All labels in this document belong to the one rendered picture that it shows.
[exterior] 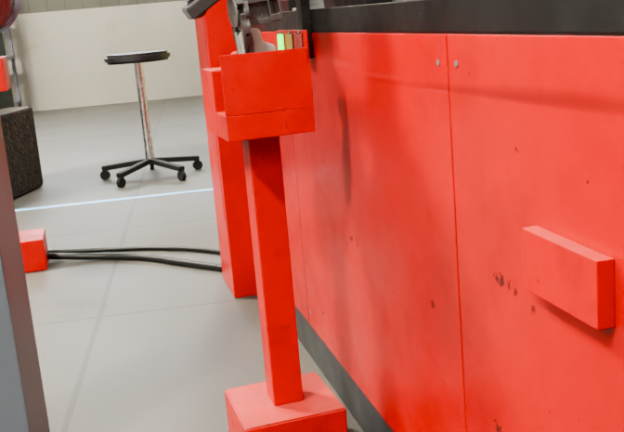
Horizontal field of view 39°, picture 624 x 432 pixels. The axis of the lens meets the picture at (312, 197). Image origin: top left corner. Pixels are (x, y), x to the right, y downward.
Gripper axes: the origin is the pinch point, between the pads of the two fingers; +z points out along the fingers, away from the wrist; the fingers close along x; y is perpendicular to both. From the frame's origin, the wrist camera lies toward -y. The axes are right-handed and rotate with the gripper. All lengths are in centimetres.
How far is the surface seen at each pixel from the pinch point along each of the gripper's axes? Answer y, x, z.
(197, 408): -18, 35, 76
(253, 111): -1.3, -4.8, 6.2
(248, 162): -2.1, 3.8, 16.3
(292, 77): 6.8, -4.8, 1.6
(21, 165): -59, 353, 57
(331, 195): 16.5, 16.2, 29.3
